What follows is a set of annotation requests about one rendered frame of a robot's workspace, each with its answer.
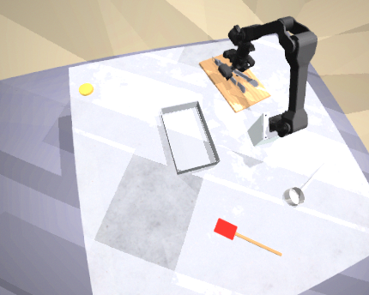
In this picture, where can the yellow flat disc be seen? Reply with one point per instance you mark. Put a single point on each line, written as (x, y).
(86, 89)

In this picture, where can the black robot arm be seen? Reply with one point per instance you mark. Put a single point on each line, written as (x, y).
(299, 51)

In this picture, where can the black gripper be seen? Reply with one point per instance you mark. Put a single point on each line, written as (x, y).
(240, 63)

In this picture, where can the light wooden board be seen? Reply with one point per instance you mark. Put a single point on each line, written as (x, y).
(230, 92)

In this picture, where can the red spatula with wooden handle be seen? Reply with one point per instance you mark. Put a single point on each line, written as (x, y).
(229, 230)

